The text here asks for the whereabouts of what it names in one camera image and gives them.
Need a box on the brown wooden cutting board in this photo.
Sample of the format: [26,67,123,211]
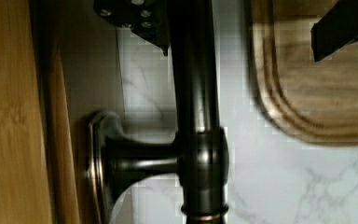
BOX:
[250,0,358,146]

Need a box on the dark bronze drawer handle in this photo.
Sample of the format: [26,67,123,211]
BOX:
[88,0,229,224]

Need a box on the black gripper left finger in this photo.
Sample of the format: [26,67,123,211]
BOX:
[93,0,170,56]

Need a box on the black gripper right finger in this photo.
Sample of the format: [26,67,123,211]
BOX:
[311,0,358,62]

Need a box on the wooden drawer front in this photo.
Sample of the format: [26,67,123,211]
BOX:
[0,0,129,224]

